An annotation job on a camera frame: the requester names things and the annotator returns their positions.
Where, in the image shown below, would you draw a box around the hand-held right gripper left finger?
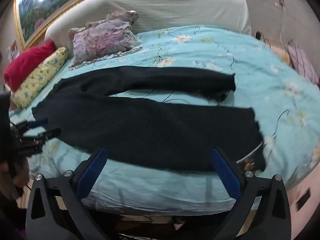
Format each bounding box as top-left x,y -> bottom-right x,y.
26,147 -> 110,240

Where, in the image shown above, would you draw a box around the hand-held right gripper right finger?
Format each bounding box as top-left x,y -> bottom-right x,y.
210,147 -> 292,240

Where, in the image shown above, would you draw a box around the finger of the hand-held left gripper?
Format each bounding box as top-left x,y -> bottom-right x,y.
15,119 -> 48,132
21,128 -> 62,143

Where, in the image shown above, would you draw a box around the black pants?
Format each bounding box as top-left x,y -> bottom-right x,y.
31,66 -> 267,173

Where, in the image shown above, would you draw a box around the person's left hand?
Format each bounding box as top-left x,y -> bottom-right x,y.
11,159 -> 30,189

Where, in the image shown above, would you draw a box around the yellow floral pillow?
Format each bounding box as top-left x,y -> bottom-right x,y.
11,46 -> 69,109

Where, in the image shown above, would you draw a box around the red pillow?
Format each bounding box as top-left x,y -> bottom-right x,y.
3,41 -> 57,92

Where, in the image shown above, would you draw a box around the turquoise floral bedsheet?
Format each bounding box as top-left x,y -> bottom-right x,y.
9,25 -> 320,217

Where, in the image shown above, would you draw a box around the purple floral pillow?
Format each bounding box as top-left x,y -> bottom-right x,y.
67,10 -> 144,68

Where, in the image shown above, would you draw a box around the gold framed landscape painting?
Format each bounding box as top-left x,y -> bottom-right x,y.
14,0 -> 215,50

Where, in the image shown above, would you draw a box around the pink striped cloth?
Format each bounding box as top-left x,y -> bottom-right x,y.
286,40 -> 320,85

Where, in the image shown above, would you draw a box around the white ribbed headboard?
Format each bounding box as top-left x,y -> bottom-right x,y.
44,0 -> 252,55

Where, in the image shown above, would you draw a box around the white wall cable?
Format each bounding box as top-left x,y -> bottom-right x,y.
274,0 -> 287,47

